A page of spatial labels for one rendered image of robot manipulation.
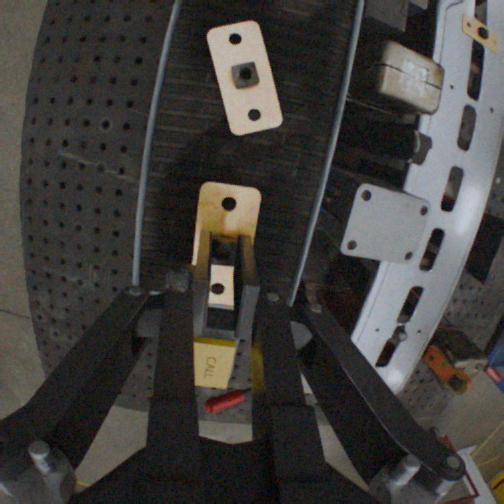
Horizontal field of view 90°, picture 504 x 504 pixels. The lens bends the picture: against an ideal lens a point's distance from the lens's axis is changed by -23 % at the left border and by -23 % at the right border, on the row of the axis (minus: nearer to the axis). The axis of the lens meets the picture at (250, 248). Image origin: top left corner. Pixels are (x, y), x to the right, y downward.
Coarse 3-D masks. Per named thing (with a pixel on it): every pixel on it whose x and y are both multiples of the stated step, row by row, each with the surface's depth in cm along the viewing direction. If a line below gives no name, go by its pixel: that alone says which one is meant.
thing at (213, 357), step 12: (204, 348) 30; (216, 348) 30; (228, 348) 30; (204, 360) 30; (216, 360) 30; (228, 360) 30; (204, 372) 31; (216, 372) 31; (228, 372) 31; (204, 384) 32; (216, 384) 32
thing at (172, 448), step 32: (192, 288) 14; (192, 320) 12; (160, 352) 10; (192, 352) 10; (160, 384) 8; (192, 384) 9; (160, 416) 7; (192, 416) 7; (160, 448) 6; (192, 448) 6; (160, 480) 5; (192, 480) 5
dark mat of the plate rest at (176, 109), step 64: (192, 0) 18; (256, 0) 19; (320, 0) 19; (192, 64) 20; (320, 64) 21; (192, 128) 22; (320, 128) 23; (192, 192) 24; (192, 256) 26; (256, 256) 26
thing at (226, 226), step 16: (208, 192) 20; (224, 192) 20; (240, 192) 20; (256, 192) 20; (208, 208) 20; (240, 208) 20; (256, 208) 20; (208, 224) 21; (224, 224) 21; (240, 224) 21; (224, 240) 20; (224, 256) 21; (224, 272) 22
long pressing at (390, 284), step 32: (448, 0) 30; (448, 32) 33; (448, 64) 35; (448, 96) 37; (480, 96) 37; (416, 128) 39; (448, 128) 39; (480, 128) 39; (448, 160) 41; (480, 160) 41; (416, 192) 42; (480, 192) 43; (448, 224) 44; (416, 256) 46; (448, 256) 47; (384, 288) 48; (448, 288) 49; (384, 320) 50; (416, 320) 51; (416, 352) 54
